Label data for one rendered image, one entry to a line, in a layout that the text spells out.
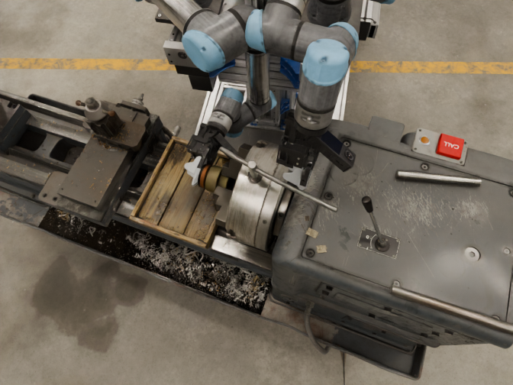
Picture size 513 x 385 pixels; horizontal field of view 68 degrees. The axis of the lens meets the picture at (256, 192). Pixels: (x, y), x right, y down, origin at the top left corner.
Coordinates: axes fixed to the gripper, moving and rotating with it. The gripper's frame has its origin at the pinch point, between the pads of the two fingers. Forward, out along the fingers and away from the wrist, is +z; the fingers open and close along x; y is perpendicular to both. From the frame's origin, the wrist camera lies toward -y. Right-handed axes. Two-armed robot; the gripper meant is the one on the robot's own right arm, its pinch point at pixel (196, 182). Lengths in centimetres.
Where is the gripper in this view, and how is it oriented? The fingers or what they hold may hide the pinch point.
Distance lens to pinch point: 119.9
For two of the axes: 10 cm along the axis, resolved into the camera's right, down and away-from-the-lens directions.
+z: -3.7, 8.6, -3.5
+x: -0.5, -3.9, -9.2
